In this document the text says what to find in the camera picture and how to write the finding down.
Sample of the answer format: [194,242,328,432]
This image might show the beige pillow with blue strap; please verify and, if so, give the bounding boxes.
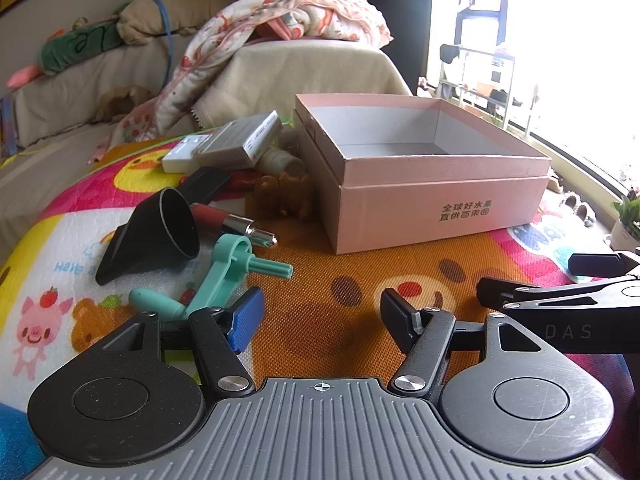
[116,0,234,46]

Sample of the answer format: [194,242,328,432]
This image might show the metal balcony shelf rack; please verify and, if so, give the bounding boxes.
[436,44,538,136]

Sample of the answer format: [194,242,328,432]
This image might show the black funnel nozzle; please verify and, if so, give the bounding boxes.
[96,167,231,286]

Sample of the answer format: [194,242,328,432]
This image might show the brown toy dog figurine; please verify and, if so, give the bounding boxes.
[253,172,316,221]

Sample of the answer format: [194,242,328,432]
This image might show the pink floral blanket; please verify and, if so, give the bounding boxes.
[89,0,394,164]

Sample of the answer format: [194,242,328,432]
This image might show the red cigarette lighter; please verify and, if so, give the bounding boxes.
[228,170,262,192]

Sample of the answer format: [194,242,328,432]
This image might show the white flat device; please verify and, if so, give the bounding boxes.
[162,131,215,174]

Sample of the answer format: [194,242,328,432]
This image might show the red lipstick tube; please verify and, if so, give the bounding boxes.
[191,204,278,247]

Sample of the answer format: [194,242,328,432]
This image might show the beige covered sofa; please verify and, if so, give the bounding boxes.
[0,34,414,261]

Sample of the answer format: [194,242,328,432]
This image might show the white battery charger box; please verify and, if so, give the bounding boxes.
[194,110,282,170]

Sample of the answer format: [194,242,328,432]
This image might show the green plush pillow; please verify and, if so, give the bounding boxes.
[38,21,124,76]

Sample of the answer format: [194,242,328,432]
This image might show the teal plastic hand crank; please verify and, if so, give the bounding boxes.
[129,234,293,321]

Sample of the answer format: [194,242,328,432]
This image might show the potted green plant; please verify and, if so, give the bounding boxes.
[610,188,640,252]

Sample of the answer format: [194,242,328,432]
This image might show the colourful cartoon play mat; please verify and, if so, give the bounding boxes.
[0,123,637,480]

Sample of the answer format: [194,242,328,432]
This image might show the cream lotion tube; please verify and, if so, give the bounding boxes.
[255,125,306,178]

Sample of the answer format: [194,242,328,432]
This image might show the pink cardboard box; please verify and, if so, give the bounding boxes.
[294,93,551,255]

